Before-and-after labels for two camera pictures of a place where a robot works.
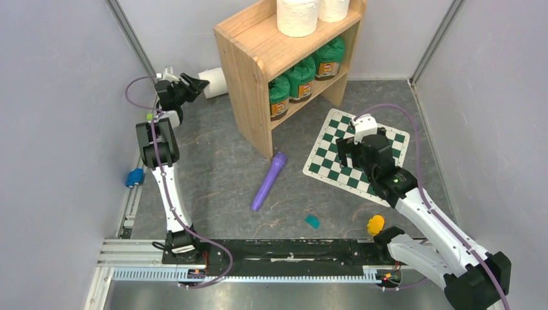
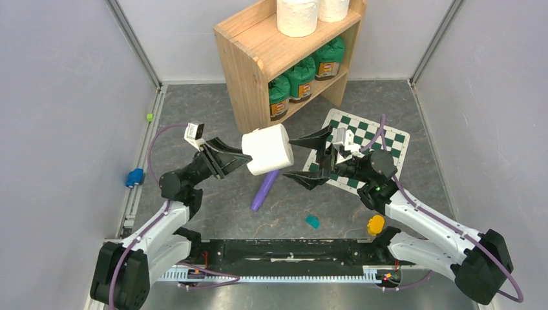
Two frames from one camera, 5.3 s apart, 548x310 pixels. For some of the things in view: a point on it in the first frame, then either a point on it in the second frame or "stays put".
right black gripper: x=348 y=148 → x=327 y=159
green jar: x=329 y=59 stays put
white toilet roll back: x=217 y=86 → x=269 y=148
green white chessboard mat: x=323 y=163 stays put
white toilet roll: x=296 y=19 stays put
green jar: x=301 y=74 stays put
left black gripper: x=196 y=84 → x=217 y=150
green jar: x=278 y=93 stays put
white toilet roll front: x=333 y=11 stays put
